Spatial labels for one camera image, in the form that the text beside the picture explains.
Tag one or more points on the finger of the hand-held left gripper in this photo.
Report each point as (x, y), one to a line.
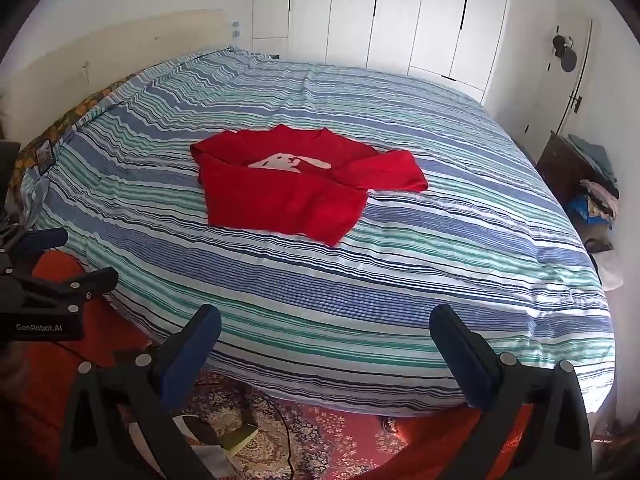
(90, 282)
(40, 241)

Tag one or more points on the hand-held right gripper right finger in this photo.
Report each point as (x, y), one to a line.
(462, 355)

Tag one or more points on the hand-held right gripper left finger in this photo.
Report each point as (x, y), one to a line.
(192, 350)

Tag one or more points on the red sweater with white print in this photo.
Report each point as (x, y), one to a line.
(280, 200)

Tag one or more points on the pile of folded clothes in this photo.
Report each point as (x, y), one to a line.
(595, 170)

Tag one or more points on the orange fleece cloth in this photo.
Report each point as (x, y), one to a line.
(45, 400)

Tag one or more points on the dark duvet label tag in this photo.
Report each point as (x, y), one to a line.
(44, 154)

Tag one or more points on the yellow-green book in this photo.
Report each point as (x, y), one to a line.
(240, 440)

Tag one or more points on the orange green floral bedsheet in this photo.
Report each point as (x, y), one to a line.
(60, 125)

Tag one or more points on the blue green striped duvet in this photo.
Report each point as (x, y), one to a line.
(300, 285)

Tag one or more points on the red patterned rug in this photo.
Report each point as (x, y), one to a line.
(340, 440)

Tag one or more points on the white bag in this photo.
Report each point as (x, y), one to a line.
(610, 267)

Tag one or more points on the beige headboard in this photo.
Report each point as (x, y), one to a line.
(100, 55)

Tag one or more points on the brown wooden dresser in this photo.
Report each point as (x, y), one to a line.
(555, 165)

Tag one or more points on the white door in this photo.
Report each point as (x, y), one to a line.
(550, 110)

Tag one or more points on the dark round hanging object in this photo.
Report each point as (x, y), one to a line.
(566, 55)

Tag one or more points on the white wardrobe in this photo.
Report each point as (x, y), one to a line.
(400, 10)

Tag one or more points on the blue wall sticker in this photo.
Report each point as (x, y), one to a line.
(235, 28)

